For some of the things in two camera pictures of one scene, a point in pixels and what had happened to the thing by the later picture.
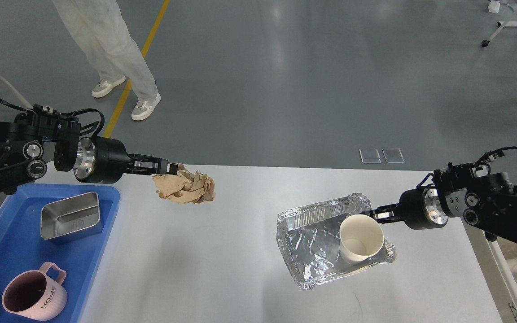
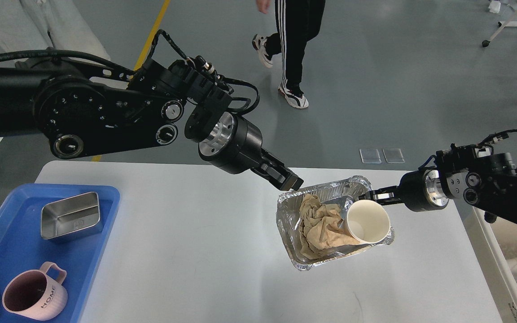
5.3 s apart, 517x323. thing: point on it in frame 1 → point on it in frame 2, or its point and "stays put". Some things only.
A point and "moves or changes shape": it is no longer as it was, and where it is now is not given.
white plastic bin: [490, 257] stays put
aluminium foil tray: [308, 237] → [339, 192]
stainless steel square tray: [69, 215] stays put
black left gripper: [102, 160] → [233, 147]
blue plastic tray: [12, 244] stays put
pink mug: [32, 294] stays put
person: [100, 26] → [17, 26]
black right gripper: [420, 208] → [421, 190]
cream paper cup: [361, 237] moves or changes shape
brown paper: [186, 186] → [321, 230]
